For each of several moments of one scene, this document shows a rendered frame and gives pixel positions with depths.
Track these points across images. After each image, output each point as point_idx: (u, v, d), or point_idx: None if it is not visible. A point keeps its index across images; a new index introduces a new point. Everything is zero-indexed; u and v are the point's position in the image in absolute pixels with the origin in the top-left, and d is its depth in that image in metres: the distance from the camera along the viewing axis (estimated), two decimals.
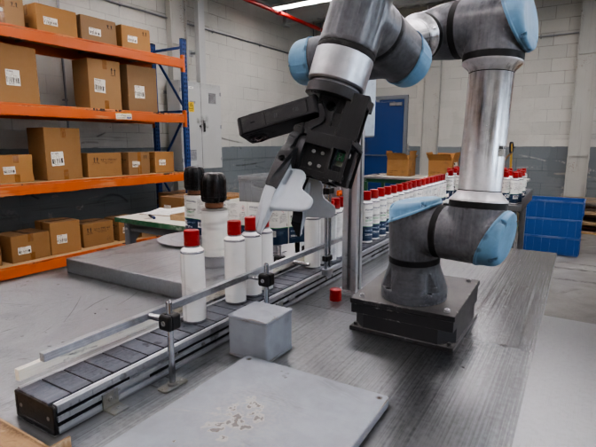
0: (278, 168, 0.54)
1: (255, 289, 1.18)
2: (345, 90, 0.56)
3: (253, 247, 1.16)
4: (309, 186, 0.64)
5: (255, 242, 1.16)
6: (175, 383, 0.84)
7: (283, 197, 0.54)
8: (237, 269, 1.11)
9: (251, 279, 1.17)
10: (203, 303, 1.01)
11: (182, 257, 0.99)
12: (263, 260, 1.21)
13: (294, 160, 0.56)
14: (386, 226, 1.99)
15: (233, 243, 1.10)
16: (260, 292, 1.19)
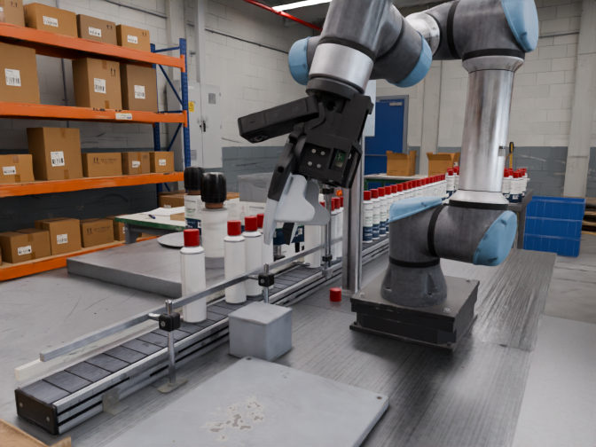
0: (278, 180, 0.55)
1: (255, 289, 1.18)
2: (345, 90, 0.56)
3: (253, 247, 1.16)
4: (305, 192, 0.63)
5: (255, 242, 1.16)
6: (175, 383, 0.84)
7: (286, 208, 0.56)
8: (237, 269, 1.11)
9: (251, 279, 1.17)
10: (203, 303, 1.01)
11: (182, 257, 0.99)
12: (263, 260, 1.21)
13: (294, 167, 0.56)
14: (386, 226, 1.99)
15: (233, 243, 1.10)
16: (260, 292, 1.19)
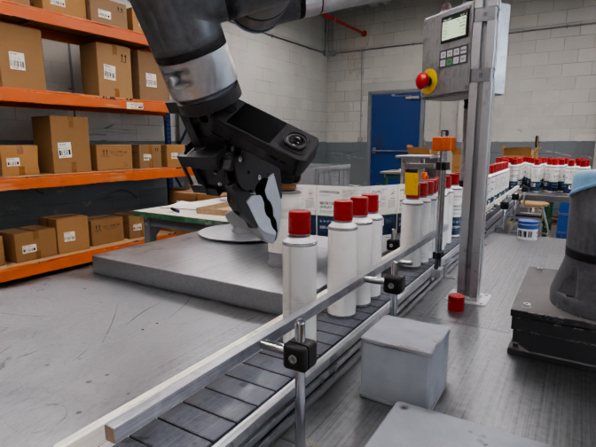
0: (275, 181, 0.60)
1: (364, 297, 0.86)
2: None
3: (364, 239, 0.84)
4: None
5: (367, 231, 0.84)
6: None
7: None
8: (348, 269, 0.79)
9: None
10: (315, 320, 0.69)
11: (287, 251, 0.66)
12: (372, 256, 0.89)
13: None
14: None
15: (345, 232, 0.78)
16: (369, 300, 0.87)
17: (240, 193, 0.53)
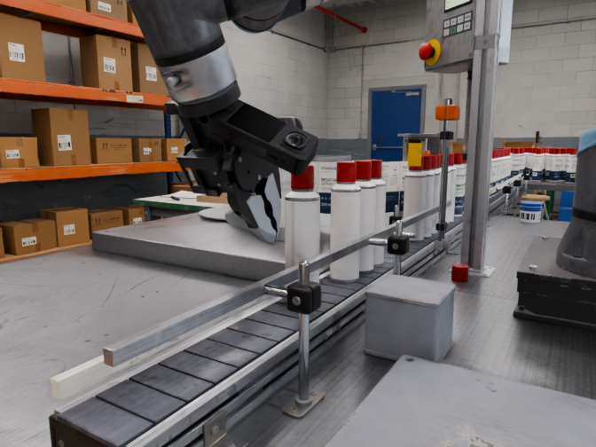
0: (274, 181, 0.60)
1: (368, 262, 0.84)
2: None
3: (367, 202, 0.82)
4: None
5: (371, 196, 0.82)
6: (309, 400, 0.51)
7: None
8: (351, 231, 0.78)
9: (364, 248, 0.84)
10: (317, 278, 0.68)
11: (290, 207, 0.65)
12: (375, 223, 0.88)
13: None
14: None
15: (348, 193, 0.76)
16: (372, 266, 0.86)
17: (240, 193, 0.53)
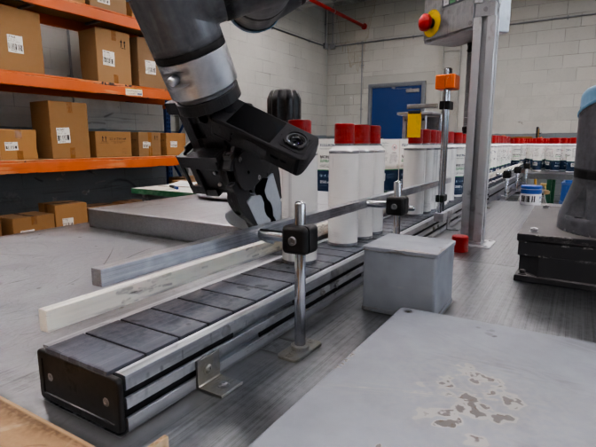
0: (274, 181, 0.60)
1: (366, 229, 0.83)
2: None
3: (365, 167, 0.81)
4: None
5: (369, 160, 0.81)
6: (305, 346, 0.50)
7: None
8: (349, 193, 0.76)
9: (362, 214, 0.83)
10: None
11: None
12: (373, 190, 0.86)
13: None
14: None
15: (347, 154, 0.75)
16: (372, 232, 0.84)
17: (240, 193, 0.53)
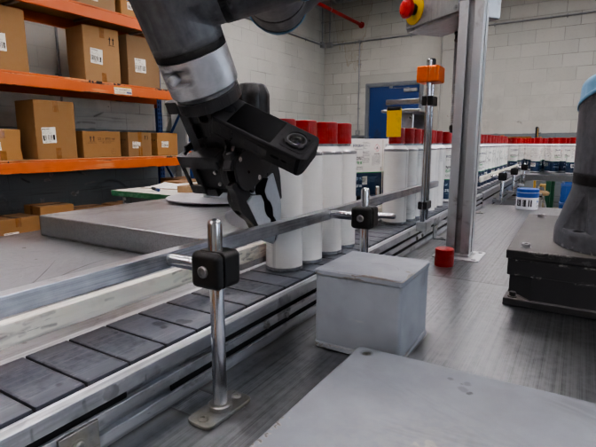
0: (274, 181, 0.60)
1: (334, 242, 0.72)
2: None
3: (332, 170, 0.70)
4: None
5: (336, 163, 0.70)
6: (225, 405, 0.38)
7: None
8: (310, 202, 0.65)
9: (328, 225, 0.71)
10: (300, 240, 0.63)
11: None
12: (343, 197, 0.75)
13: None
14: None
15: None
16: (340, 247, 0.73)
17: (241, 193, 0.53)
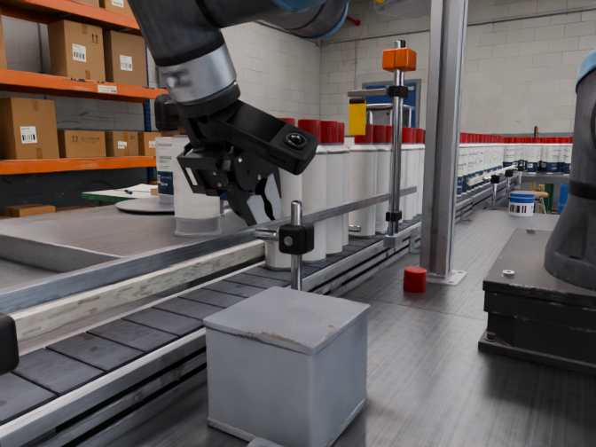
0: (274, 181, 0.60)
1: (338, 243, 0.71)
2: None
3: (337, 170, 0.69)
4: None
5: (341, 162, 0.69)
6: None
7: None
8: (308, 202, 0.65)
9: (333, 226, 0.70)
10: None
11: None
12: None
13: None
14: None
15: None
16: (341, 247, 0.72)
17: (240, 193, 0.53)
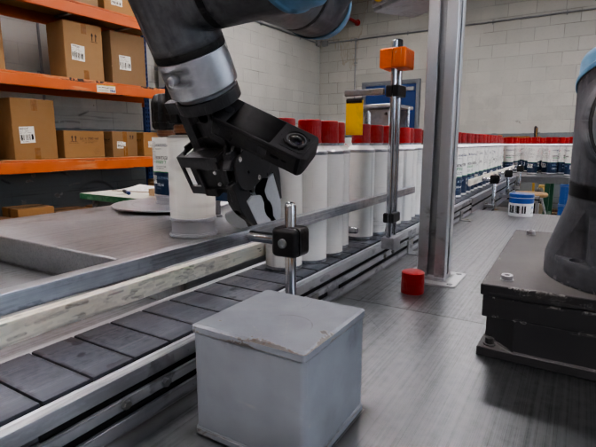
0: (274, 181, 0.60)
1: (339, 243, 0.71)
2: None
3: (337, 170, 0.69)
4: None
5: (341, 162, 0.69)
6: None
7: None
8: (309, 202, 0.65)
9: (333, 226, 0.70)
10: None
11: None
12: None
13: None
14: None
15: None
16: (342, 247, 0.72)
17: (240, 193, 0.53)
